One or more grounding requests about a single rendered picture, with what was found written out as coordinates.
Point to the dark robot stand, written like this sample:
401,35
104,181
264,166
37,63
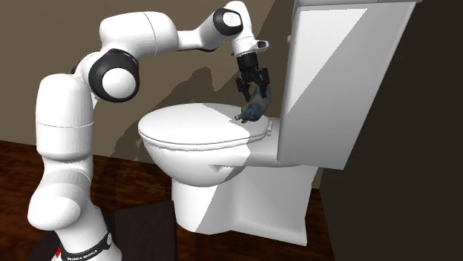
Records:
144,231

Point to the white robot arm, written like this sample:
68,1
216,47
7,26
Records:
65,119

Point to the white toilet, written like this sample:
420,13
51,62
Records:
202,144

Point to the grey-blue bird figure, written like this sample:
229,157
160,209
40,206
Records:
254,107

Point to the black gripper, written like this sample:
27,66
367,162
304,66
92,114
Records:
247,66

